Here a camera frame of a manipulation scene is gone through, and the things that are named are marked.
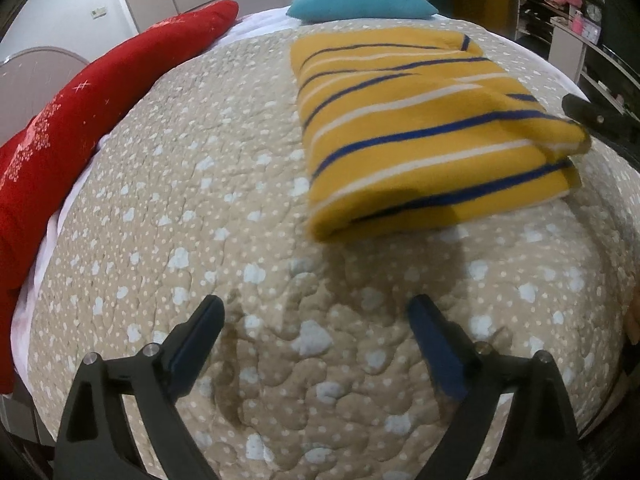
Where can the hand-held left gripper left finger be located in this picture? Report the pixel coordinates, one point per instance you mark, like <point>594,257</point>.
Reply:
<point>192,351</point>

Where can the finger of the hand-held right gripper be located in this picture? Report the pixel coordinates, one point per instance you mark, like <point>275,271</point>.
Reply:
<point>600,116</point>

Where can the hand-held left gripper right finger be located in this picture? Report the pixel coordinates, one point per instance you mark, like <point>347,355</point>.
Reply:
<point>440,356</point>

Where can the yellow striped sweater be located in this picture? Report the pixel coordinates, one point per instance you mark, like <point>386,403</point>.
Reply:
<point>410,125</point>

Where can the white shelf unit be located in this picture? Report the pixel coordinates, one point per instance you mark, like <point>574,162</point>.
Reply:
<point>567,50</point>

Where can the pink box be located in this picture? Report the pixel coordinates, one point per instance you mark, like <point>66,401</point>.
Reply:
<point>584,27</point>

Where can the black table clock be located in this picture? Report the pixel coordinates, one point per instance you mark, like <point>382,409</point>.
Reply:
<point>594,7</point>

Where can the shoe rack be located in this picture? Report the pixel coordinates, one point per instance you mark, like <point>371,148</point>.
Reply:
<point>535,10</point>

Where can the beige dotted bedspread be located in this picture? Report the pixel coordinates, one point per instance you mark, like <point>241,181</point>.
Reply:
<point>225,185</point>

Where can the white arched headboard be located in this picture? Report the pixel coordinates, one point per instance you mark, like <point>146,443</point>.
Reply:
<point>35,70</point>

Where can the white wall switch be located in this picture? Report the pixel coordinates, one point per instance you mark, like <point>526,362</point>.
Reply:
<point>99,11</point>

